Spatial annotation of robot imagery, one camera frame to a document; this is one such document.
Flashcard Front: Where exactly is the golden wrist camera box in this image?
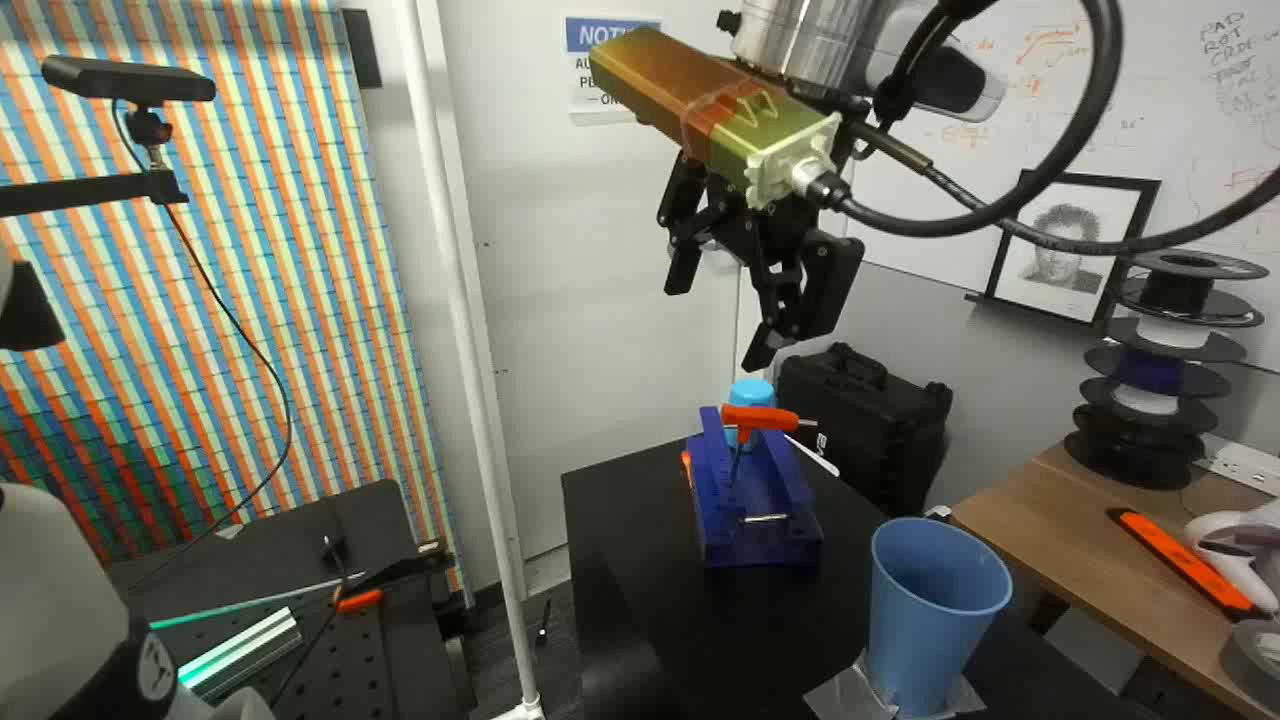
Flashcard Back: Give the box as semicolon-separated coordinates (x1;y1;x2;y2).
582;22;848;210

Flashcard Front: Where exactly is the black lamp shade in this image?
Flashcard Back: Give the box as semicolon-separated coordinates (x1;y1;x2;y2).
0;254;66;356

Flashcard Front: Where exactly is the blue notice sign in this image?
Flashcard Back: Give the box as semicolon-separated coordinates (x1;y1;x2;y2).
559;12;665;129

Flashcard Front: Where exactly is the thin black camera cable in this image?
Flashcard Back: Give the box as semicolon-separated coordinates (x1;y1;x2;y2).
112;99;301;545

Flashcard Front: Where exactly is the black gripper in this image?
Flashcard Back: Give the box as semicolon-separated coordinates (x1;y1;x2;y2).
655;154;866;376

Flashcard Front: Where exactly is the stack of filament spools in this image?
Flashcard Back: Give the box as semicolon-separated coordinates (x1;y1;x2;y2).
1061;246;1272;493

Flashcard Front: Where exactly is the orange utility knife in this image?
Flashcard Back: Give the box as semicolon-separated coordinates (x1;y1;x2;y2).
1103;505;1258;621

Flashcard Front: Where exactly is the wooden side table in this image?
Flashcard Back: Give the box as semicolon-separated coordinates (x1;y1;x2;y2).
947;440;1280;720

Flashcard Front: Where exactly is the orange handled screwdriver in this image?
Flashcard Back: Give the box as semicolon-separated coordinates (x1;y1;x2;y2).
715;403;809;434

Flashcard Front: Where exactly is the blue plastic cup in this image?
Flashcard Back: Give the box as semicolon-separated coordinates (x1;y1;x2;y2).
862;512;1021;720

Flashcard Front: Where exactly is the green reflective metal bar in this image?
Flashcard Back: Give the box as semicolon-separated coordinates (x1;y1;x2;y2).
142;575;345;694

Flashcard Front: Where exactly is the black hard case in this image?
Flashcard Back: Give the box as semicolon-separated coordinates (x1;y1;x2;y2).
777;338;959;521

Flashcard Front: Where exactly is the white vertical pole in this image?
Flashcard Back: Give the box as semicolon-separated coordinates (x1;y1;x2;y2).
394;0;547;720

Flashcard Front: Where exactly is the grey tape roll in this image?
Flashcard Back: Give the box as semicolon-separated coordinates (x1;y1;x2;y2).
1220;617;1280;712

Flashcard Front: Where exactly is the black breadboard table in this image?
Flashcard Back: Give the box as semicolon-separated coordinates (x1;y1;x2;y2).
102;476;473;720

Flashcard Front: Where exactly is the white rounded machine housing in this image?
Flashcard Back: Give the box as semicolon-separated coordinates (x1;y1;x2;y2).
0;478;182;720

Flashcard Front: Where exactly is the framed portrait picture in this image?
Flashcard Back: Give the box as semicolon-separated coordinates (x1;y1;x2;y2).
978;166;1165;332

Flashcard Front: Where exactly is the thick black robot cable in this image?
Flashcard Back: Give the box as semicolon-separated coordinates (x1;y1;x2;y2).
992;159;1280;259
836;0;1128;244

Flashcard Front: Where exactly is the black camera on stand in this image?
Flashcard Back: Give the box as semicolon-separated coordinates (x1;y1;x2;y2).
35;50;220;106

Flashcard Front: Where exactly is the orange handled hand tool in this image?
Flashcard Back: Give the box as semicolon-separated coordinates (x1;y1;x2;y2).
326;541;459;621

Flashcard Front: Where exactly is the white plastic device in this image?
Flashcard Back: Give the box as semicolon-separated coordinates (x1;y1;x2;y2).
1178;495;1280;590

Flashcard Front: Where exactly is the blue plastic tool rack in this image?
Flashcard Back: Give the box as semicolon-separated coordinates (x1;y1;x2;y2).
680;403;829;575

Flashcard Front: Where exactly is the light blue capped bottle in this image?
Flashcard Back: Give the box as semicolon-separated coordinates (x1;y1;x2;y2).
722;373;779;412

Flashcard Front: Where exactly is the white stick tool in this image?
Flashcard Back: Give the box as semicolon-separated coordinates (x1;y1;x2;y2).
779;434;848;478

